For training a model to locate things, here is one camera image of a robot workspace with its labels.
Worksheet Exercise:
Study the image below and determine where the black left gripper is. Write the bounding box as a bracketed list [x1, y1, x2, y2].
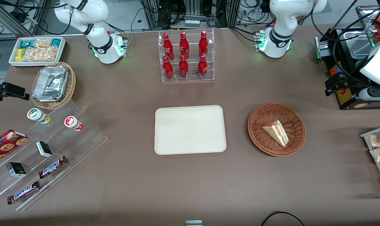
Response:
[325, 73, 367, 96]

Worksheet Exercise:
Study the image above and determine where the triangular sandwich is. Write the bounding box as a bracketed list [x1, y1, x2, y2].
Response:
[261, 120, 289, 148]

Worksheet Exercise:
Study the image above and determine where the brown round wicker basket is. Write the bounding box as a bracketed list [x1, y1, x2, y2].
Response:
[247, 102, 306, 157]

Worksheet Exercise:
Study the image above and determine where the cream plastic tray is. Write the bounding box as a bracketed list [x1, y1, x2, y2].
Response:
[154, 105, 227, 155]

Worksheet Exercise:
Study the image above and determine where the light tan wicker basket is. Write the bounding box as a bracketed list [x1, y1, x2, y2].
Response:
[31, 62, 77, 110]

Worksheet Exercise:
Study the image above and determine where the aluminium foil tray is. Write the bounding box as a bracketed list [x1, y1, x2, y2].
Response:
[32, 66, 69, 103]

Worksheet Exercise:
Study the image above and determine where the black appliance with yellow panel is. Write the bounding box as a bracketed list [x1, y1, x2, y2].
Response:
[314, 27, 380, 110]

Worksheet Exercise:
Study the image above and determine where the stainless steel pan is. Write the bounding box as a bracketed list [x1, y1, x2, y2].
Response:
[346, 31, 377, 59]

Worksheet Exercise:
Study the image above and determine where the stainless steel container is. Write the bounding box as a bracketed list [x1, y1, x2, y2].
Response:
[355, 5, 380, 47]

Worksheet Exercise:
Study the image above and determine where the red soda bottle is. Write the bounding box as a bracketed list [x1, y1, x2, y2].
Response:
[162, 33, 174, 61]
[178, 55, 189, 78]
[179, 32, 190, 60]
[198, 30, 209, 57]
[198, 55, 208, 78]
[162, 56, 174, 80]

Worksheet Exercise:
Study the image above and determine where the clear acrylic bottle rack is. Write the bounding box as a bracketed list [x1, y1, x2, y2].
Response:
[158, 28, 215, 83]

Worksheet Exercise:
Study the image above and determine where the clear acrylic stepped stand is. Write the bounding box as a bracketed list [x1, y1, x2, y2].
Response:
[0, 100, 108, 211]

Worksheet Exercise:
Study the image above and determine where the red lid white cup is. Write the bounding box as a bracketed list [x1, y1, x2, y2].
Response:
[64, 116, 84, 132]

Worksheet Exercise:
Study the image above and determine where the clear bag of crackers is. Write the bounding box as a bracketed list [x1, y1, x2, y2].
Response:
[22, 46, 59, 62]
[33, 38, 53, 48]

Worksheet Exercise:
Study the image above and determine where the Snickers chocolate bar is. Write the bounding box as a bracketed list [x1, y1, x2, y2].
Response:
[38, 156, 68, 179]
[7, 181, 40, 205]

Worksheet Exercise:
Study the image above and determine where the small black carton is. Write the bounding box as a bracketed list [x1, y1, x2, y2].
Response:
[6, 162, 27, 177]
[35, 141, 54, 158]

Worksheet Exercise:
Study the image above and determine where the green lid white cup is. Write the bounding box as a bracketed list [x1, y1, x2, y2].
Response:
[27, 108, 51, 125]

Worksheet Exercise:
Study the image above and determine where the white rectangular snack bin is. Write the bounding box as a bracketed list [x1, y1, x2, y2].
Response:
[8, 36, 66, 67]

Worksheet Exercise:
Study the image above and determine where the black clamp device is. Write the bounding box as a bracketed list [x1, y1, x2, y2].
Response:
[0, 78, 30, 101]

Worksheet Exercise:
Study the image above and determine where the red cookie box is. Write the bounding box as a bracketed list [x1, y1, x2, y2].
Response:
[0, 129, 29, 167]

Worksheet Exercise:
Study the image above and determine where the grey wire rack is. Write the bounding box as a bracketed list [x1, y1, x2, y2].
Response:
[360, 125, 380, 192]

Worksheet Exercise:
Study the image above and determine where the black cable loop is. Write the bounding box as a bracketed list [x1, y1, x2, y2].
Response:
[260, 211, 306, 226]

